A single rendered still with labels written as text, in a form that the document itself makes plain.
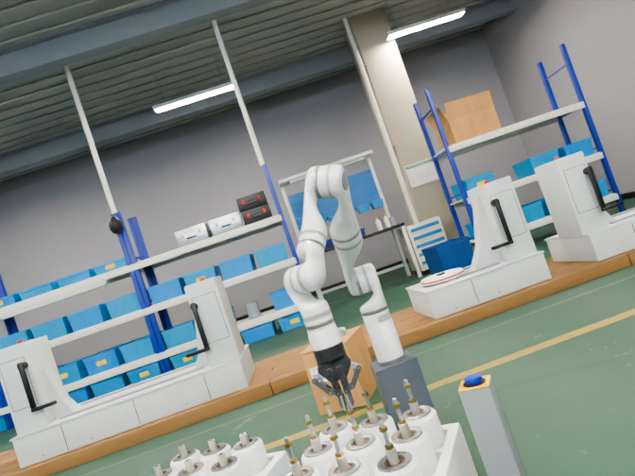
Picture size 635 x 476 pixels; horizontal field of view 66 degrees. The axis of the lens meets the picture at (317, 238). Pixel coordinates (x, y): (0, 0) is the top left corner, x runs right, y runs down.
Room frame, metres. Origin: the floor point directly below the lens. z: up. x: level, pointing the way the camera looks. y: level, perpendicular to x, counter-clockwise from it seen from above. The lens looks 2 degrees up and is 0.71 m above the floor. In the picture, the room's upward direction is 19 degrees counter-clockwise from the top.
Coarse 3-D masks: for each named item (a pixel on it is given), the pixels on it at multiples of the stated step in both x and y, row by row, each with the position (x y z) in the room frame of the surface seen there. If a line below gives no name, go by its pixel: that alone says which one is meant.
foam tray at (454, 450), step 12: (444, 432) 1.27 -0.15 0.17; (456, 432) 1.23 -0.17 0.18; (444, 444) 1.19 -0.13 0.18; (456, 444) 1.20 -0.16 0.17; (444, 456) 1.13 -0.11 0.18; (456, 456) 1.16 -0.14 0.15; (468, 456) 1.25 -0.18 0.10; (444, 468) 1.08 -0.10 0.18; (456, 468) 1.13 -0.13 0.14; (468, 468) 1.22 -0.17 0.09
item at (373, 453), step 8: (376, 440) 1.17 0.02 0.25; (344, 448) 1.19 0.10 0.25; (368, 448) 1.14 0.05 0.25; (376, 448) 1.15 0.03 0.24; (352, 456) 1.14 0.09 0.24; (360, 456) 1.14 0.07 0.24; (368, 456) 1.14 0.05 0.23; (376, 456) 1.14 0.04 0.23; (384, 456) 1.16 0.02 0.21; (368, 464) 1.13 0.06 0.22; (376, 464) 1.14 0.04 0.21
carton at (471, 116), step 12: (468, 96) 5.89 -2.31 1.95; (480, 96) 5.92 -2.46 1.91; (456, 108) 5.88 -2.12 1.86; (468, 108) 5.91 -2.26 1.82; (480, 108) 5.93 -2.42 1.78; (492, 108) 5.96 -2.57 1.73; (432, 120) 6.21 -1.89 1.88; (444, 120) 5.95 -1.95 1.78; (456, 120) 5.90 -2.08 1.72; (468, 120) 5.91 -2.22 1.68; (480, 120) 5.93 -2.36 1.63; (492, 120) 5.95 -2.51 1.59; (456, 132) 5.89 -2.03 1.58; (468, 132) 5.91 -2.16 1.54; (480, 132) 5.93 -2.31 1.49
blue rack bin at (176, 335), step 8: (192, 320) 6.11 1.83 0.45; (176, 328) 5.62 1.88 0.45; (184, 328) 5.63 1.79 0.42; (192, 328) 5.64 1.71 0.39; (168, 336) 5.62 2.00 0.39; (176, 336) 5.63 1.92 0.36; (184, 336) 5.64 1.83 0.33; (192, 336) 5.64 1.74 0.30; (168, 344) 5.62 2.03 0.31; (176, 344) 5.63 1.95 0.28
